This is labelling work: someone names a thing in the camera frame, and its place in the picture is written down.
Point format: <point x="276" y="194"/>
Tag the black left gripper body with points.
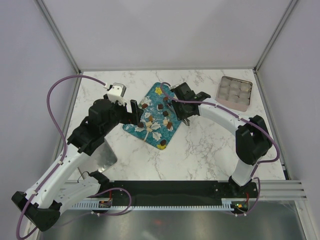
<point x="120" y="115"/>

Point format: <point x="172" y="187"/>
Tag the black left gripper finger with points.
<point x="135" y="110"/>
<point x="134" y="120"/>

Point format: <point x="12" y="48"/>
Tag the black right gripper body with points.
<point x="181" y="113"/>

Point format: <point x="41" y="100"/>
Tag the dark chocolate cube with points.
<point x="165" y="113"/>

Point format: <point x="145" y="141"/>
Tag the metal tongs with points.
<point x="181" y="114"/>

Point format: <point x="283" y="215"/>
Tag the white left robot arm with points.
<point x="45" y="202"/>

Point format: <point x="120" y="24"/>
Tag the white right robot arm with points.
<point x="251" y="134"/>

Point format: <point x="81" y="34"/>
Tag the brown chocolate cube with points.
<point x="169" y="125"/>

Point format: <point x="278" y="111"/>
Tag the dark round chocolate piece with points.
<point x="163" y="142"/>

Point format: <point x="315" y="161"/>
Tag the pink chocolate tin box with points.
<point x="231" y="95"/>

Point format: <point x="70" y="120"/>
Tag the teal floral tray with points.
<point x="153" y="98"/>

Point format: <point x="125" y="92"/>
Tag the metal tin lid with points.
<point x="103" y="158"/>

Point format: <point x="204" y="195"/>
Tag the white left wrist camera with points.
<point x="116" y="92"/>

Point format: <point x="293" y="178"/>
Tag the white cable duct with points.
<point x="104" y="205"/>

